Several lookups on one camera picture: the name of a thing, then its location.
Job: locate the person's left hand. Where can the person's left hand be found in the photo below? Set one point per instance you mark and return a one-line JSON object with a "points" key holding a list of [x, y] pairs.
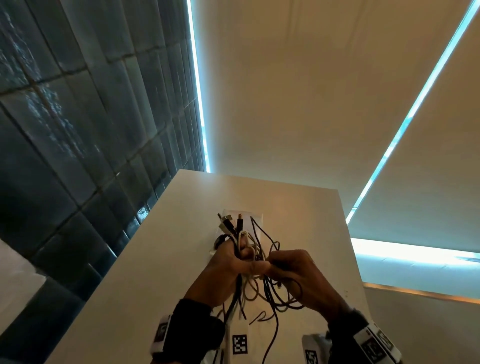
{"points": [[217, 273]]}

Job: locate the person's left thumb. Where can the person's left thumb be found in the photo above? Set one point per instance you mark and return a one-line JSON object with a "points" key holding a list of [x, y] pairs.
{"points": [[257, 267]]}

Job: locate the wide beige roller blind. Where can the wide beige roller blind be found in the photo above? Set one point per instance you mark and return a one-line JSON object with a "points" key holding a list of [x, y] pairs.
{"points": [[307, 93]]}

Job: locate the person's right fingers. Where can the person's right fingers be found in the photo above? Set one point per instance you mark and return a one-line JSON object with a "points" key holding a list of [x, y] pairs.
{"points": [[294, 258]]}

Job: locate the window sill with brass strip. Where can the window sill with brass strip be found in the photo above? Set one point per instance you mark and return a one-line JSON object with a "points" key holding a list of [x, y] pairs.
{"points": [[416, 270]]}

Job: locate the person's right hand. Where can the person's right hand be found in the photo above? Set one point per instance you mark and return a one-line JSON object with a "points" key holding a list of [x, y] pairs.
{"points": [[307, 285]]}

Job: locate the narrow beige roller blind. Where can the narrow beige roller blind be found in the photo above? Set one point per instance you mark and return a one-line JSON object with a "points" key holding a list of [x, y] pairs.
{"points": [[438, 168]]}

